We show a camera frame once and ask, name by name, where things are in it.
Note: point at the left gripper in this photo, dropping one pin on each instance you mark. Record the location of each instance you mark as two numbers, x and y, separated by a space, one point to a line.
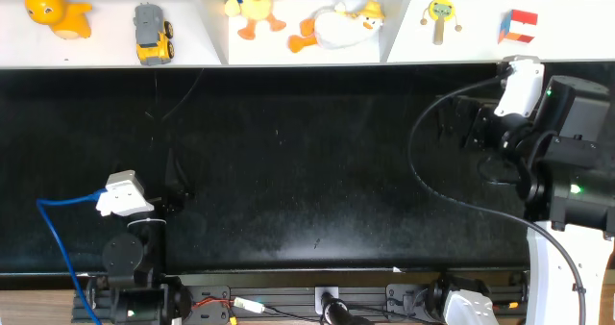
157 206

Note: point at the grey and yellow toy truck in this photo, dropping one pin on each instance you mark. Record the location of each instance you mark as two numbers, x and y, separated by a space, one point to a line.
151 36

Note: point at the yellow rattle drum toy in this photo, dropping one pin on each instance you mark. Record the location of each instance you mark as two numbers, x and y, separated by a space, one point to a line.
441 11

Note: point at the many-coloured puzzle cube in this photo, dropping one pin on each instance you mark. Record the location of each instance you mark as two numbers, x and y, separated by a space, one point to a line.
518 26

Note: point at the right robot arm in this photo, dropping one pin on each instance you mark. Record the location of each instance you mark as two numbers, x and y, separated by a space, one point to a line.
567 267

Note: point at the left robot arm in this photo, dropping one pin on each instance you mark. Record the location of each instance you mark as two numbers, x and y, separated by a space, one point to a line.
122 255

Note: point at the white shelf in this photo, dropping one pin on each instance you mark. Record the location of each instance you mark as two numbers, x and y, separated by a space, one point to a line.
144 41

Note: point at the yellow rubber duck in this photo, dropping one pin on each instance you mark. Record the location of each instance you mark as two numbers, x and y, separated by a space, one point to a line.
53 12

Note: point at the white plush duck yellow hat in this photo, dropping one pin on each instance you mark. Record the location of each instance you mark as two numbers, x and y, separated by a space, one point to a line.
338 29

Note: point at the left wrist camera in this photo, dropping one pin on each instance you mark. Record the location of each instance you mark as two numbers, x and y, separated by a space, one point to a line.
122 195

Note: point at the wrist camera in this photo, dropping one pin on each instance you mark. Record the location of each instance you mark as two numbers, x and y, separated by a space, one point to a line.
521 87
122 195

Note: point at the mounting rail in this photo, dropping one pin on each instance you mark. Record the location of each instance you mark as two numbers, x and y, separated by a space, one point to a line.
288 303

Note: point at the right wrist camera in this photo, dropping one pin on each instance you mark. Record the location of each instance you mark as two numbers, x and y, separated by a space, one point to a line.
521 87

